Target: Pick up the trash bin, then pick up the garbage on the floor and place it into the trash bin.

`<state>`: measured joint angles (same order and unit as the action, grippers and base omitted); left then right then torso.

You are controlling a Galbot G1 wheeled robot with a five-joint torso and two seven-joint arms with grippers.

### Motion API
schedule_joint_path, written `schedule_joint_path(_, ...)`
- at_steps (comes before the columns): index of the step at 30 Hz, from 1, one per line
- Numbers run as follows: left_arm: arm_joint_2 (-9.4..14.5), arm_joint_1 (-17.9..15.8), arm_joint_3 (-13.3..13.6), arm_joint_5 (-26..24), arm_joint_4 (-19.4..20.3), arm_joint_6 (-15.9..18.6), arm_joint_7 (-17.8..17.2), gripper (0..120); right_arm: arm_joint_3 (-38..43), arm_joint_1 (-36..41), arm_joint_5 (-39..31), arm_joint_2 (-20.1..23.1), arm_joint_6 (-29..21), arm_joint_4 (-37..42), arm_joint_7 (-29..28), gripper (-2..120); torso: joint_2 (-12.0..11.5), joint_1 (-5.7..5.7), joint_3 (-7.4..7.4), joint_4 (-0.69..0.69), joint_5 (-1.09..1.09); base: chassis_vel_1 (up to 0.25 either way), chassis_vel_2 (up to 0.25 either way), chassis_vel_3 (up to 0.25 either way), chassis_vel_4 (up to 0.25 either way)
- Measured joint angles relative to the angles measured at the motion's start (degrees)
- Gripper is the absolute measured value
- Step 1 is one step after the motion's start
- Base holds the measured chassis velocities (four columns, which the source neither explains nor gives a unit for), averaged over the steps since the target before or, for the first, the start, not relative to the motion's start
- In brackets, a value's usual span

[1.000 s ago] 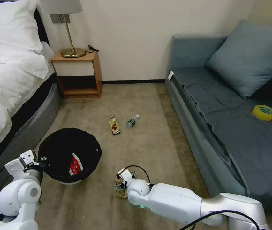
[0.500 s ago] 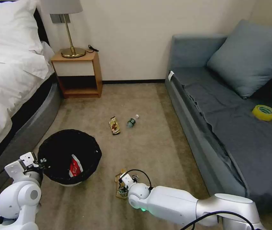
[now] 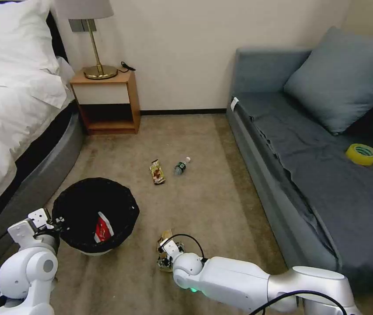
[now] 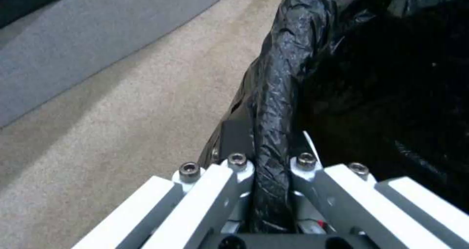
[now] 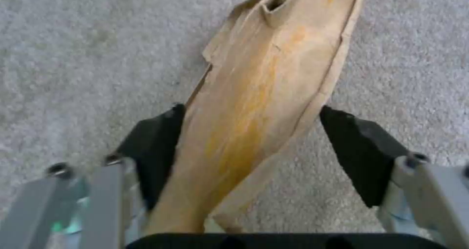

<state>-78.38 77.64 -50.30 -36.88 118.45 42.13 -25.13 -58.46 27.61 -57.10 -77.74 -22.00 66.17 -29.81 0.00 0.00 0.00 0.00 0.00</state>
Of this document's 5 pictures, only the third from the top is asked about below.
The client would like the tan wrapper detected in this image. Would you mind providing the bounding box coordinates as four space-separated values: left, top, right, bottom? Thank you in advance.
156 229 175 273

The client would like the trash bin with black bag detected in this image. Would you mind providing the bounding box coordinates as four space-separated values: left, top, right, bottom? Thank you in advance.
52 177 141 257

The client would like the red snack packet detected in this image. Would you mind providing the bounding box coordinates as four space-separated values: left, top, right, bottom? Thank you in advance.
93 211 115 244

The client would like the grey upholstered bed base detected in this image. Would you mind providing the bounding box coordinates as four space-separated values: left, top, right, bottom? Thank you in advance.
0 101 86 287

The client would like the brown snack wrapper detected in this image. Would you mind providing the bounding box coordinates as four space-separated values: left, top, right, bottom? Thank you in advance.
149 159 167 186

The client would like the clear plastic bottle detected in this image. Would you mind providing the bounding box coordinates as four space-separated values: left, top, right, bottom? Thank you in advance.
173 156 192 176

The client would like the white bed duvet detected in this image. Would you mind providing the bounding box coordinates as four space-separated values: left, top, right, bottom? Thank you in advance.
0 56 76 224

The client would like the wooden nightstand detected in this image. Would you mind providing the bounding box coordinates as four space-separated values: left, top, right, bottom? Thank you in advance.
69 66 141 136

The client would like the dark skirting board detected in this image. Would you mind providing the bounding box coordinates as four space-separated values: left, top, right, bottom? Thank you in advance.
140 109 229 116

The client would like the brass table lamp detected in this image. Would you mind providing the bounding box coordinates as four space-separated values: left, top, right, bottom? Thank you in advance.
54 0 119 81

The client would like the blue-grey sofa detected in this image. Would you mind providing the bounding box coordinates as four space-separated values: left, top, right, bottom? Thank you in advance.
225 47 373 297

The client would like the black bed headboard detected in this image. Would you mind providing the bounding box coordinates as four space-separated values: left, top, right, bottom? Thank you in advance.
46 9 71 63

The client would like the white pillow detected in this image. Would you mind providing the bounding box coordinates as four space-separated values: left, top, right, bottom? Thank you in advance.
0 0 61 88

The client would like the yellow tape roll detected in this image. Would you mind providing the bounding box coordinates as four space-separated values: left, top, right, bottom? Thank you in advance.
345 143 373 167

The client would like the blue-grey square cushion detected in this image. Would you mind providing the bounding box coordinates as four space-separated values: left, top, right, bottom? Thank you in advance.
283 26 373 136

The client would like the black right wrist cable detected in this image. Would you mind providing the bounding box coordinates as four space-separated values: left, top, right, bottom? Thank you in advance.
163 233 208 264

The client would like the black right elbow cable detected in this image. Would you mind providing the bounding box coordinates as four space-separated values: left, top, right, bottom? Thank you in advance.
248 290 348 315

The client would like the thin black lamp cable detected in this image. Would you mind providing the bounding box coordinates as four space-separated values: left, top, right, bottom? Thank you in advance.
116 61 136 75

